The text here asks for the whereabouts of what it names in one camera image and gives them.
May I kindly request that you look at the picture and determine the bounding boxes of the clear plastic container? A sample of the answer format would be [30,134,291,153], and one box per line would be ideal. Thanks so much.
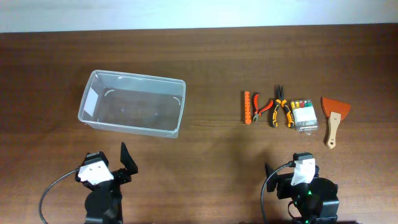
[78,70,187,138]

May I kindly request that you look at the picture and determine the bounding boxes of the orange-black long-nose pliers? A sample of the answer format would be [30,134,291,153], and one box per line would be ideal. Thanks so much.
[269,84,295,129]

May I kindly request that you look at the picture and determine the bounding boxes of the screwdriver set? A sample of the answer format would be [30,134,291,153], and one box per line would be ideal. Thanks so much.
[290,100,318,132]

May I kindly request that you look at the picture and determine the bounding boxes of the orange perforated plastic strip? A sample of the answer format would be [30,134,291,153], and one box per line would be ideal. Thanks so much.
[244,91,252,124]

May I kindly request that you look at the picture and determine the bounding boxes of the small red-handled cutting pliers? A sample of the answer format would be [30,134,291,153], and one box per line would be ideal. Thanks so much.
[252,92,274,122]

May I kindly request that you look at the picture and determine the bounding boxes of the orange scraper with wooden handle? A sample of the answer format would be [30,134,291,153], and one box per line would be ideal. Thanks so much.
[322,96,351,149]

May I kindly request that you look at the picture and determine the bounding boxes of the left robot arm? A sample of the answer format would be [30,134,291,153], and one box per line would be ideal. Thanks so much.
[75,142,138,224]

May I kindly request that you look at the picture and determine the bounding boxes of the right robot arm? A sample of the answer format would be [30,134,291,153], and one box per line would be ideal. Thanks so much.
[261,164,340,224]

